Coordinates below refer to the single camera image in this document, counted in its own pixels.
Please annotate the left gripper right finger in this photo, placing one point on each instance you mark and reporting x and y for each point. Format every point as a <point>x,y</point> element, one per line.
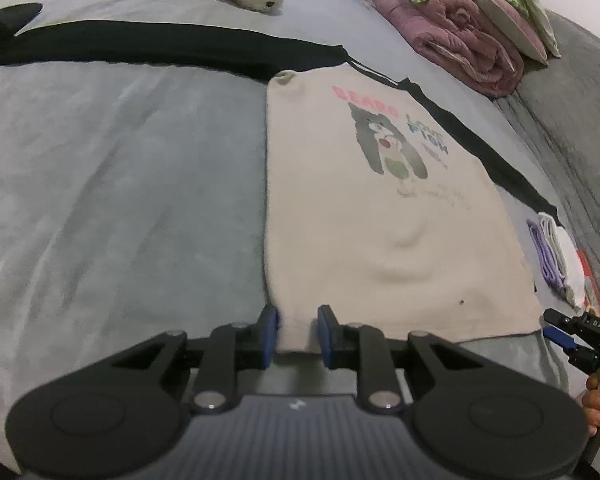
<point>472,416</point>

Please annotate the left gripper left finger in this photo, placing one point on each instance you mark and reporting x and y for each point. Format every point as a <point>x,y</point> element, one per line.
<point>124,412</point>

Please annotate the beige bear raglan shirt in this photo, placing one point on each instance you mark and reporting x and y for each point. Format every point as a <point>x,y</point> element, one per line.
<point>378,202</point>

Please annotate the folded white purple clothes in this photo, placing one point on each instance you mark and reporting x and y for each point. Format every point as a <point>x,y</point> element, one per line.
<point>560,263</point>

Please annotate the person's right hand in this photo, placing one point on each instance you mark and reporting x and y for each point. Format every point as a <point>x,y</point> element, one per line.
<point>591,404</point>

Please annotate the grey bed sheet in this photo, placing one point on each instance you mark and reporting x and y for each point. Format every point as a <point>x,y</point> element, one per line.
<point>132,198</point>

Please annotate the grey padded headboard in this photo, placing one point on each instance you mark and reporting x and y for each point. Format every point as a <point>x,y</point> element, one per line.
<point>556,112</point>

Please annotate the pink beige pillow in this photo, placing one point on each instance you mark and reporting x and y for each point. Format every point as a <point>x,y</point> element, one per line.
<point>533,36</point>

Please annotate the pink rolled quilt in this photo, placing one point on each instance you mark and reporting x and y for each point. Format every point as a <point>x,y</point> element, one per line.
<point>457,36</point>

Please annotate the folded black garment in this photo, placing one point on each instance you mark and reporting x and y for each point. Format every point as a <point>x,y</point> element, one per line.
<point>14,18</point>

